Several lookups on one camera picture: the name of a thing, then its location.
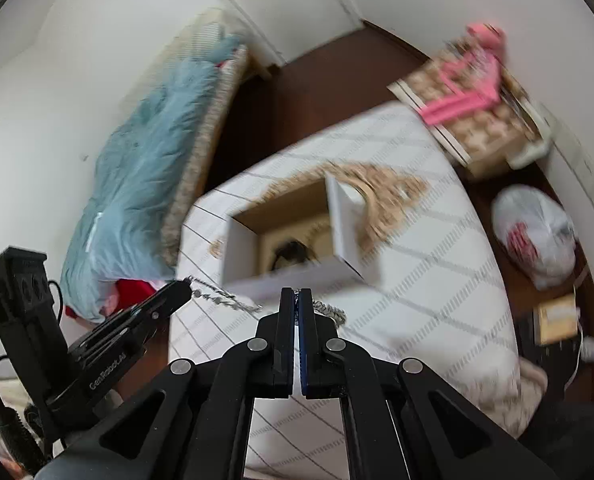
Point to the beige patterned storage box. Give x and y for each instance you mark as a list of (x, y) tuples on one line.
[(477, 135)]

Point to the beige patterned mattress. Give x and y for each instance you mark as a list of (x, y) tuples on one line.
[(212, 125)]

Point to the pink plastic hanger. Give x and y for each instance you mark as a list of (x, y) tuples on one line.
[(464, 95)]

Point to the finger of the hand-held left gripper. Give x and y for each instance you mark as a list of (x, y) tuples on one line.
[(162, 300)]

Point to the dark jewelry piece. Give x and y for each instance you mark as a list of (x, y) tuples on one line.
[(293, 252)]

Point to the white striped bed cover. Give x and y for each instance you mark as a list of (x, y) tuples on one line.
[(427, 285)]

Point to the red cloth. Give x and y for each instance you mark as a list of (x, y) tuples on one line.
[(132, 295)]

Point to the white plastic bag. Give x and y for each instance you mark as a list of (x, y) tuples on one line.
[(537, 230)]

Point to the brown cardboard package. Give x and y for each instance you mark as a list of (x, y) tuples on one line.
[(557, 317)]

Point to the light blue quilt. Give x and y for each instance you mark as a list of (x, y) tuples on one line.
[(147, 160)]

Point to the white cardboard box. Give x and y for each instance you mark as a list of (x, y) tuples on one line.
[(344, 225)]

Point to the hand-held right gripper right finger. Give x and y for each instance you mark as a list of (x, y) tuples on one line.
[(304, 340)]

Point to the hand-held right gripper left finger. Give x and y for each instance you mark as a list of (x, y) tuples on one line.
[(290, 340)]

